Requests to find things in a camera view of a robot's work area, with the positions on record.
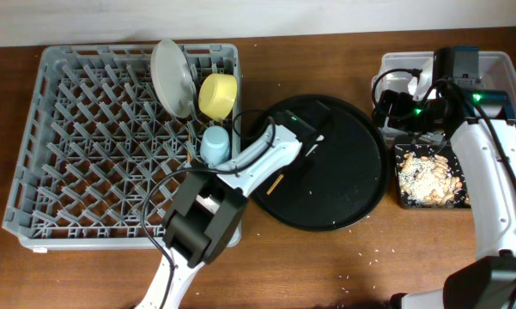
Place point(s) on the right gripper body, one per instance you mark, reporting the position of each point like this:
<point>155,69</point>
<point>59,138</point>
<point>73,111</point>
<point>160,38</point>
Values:
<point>408,113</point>

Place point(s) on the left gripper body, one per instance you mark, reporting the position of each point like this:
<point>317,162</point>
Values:
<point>302,170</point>

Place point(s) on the peanut shells and rice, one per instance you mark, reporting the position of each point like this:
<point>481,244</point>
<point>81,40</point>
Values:
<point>431,180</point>

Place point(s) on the blue plastic cup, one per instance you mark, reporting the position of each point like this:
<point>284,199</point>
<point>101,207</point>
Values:
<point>215,147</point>

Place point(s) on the yellow bowl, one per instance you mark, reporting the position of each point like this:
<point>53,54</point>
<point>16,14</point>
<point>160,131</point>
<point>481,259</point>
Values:
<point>217,96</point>

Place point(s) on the wooden chopstick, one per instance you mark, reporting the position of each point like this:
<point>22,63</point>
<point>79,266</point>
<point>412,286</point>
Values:
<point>188,145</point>
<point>275,184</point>

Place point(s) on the grey plate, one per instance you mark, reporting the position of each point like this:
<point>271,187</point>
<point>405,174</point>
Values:
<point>171,78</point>

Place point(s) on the white tissue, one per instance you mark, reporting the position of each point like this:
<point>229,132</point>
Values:
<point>418,86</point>

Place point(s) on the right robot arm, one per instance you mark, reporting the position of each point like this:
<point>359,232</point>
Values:
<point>480,126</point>

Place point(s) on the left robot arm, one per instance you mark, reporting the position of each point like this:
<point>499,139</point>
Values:
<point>209,203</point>

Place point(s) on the grey dishwasher rack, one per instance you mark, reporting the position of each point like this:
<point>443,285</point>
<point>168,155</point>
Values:
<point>100,157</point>

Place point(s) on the clear plastic bin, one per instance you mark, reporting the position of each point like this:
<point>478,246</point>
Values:
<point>498,70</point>

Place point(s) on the round black tray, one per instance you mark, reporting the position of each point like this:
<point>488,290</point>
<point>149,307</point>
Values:
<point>351,173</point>

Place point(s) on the black rectangular tray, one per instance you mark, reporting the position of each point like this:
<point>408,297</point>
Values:
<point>403,201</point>

